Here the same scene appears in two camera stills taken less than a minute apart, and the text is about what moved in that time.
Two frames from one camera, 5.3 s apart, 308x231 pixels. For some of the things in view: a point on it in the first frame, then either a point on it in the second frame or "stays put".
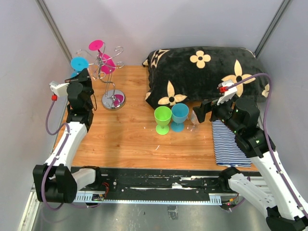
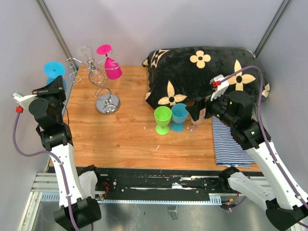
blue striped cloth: (227, 152) stays put
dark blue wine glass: (77, 64) → (53, 69)
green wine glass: (163, 114) stays put
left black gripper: (83, 77) → (56, 88)
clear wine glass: (195, 121) stays put
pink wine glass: (108, 64) → (112, 69)
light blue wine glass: (180, 112) stays put
